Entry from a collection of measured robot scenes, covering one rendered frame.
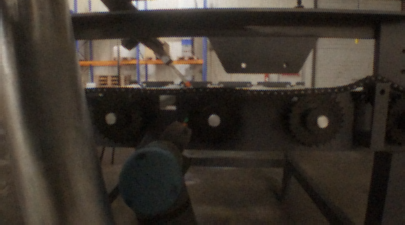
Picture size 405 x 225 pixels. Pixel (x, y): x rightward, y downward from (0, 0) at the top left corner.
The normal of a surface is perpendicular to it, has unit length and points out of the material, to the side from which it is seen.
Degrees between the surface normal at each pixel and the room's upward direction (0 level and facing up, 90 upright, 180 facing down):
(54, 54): 73
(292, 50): 90
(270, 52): 90
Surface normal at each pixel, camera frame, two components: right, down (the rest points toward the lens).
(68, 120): 0.81, -0.23
